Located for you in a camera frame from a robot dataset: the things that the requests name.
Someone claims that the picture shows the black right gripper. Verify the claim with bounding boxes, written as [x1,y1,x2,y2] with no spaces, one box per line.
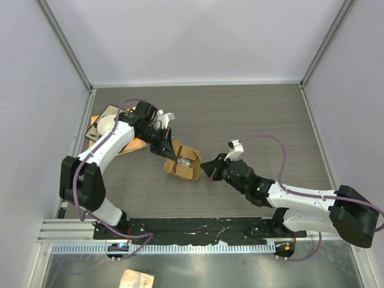
[202,152,247,194]

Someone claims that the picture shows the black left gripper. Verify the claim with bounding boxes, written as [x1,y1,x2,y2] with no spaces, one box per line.
[137,126,176,161]

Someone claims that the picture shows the clear box contents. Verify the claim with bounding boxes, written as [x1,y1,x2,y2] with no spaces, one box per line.
[177,157,194,169]

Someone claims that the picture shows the brown cardboard express box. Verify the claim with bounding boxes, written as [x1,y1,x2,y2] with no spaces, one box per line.
[164,140,202,181]

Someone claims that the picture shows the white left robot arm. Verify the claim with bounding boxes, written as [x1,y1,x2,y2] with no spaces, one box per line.
[59,100,176,239]

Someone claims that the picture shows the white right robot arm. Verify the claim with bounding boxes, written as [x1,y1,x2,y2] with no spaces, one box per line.
[200,153,379,248]

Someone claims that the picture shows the orange checkered cloth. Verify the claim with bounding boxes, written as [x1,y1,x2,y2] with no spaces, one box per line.
[89,115,148,155]

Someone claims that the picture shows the white floral bowl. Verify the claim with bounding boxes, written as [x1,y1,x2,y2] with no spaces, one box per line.
[97,115,116,136]

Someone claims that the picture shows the floral square plate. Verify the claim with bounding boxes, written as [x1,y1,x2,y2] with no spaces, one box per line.
[85,105,118,142]

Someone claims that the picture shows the pink paper packet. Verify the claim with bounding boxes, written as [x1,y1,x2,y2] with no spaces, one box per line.
[119,269,155,288]

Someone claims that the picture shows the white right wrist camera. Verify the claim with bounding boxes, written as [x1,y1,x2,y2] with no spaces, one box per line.
[224,140,244,161]

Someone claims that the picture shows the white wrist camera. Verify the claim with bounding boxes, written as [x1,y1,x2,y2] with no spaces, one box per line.
[224,140,244,161]
[154,110,175,129]

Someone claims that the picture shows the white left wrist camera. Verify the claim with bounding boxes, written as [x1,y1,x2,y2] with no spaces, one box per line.
[154,110,175,129]

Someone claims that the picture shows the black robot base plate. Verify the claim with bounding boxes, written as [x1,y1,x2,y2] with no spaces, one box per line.
[92,216,308,247]

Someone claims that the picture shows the white slotted cable duct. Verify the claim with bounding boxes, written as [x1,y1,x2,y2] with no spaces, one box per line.
[50,241,275,255]

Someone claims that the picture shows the aluminium frame rail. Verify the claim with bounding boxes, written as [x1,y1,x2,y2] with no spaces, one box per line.
[38,214,366,242]

